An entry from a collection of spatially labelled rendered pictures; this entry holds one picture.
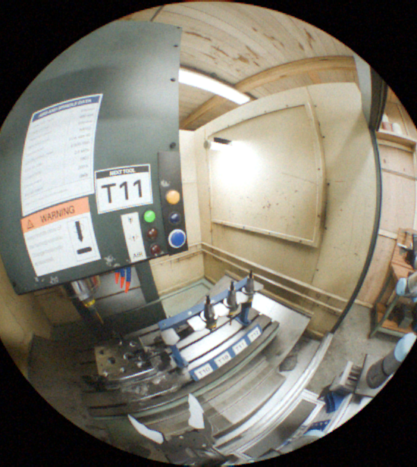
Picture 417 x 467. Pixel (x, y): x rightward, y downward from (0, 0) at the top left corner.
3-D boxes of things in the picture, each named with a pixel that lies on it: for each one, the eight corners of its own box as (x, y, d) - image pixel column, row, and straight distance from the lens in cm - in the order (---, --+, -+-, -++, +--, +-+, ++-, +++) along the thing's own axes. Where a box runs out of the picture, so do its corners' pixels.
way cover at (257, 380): (286, 376, 113) (295, 368, 98) (161, 451, 112) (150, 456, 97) (253, 355, 114) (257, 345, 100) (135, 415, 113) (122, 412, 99)
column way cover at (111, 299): (148, 304, 116) (128, 239, 91) (93, 321, 123) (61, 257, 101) (146, 301, 119) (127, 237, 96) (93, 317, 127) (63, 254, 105)
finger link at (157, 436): (133, 423, 44) (170, 441, 42) (120, 421, 39) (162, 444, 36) (138, 415, 44) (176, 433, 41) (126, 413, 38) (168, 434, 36)
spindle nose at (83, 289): (98, 271, 62) (89, 242, 58) (106, 291, 48) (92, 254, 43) (65, 284, 64) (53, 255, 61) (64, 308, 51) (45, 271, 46)
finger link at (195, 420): (192, 396, 41) (191, 427, 40) (187, 393, 35) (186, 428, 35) (205, 396, 40) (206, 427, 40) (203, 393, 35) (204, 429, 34)
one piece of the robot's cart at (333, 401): (335, 399, 101) (345, 395, 94) (327, 413, 99) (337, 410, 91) (324, 396, 98) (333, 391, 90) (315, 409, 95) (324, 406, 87)
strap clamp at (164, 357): (171, 359, 84) (164, 346, 71) (149, 368, 85) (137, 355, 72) (168, 355, 86) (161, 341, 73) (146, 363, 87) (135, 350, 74)
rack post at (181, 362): (189, 364, 81) (177, 335, 55) (180, 369, 81) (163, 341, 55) (180, 351, 86) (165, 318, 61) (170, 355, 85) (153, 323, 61)
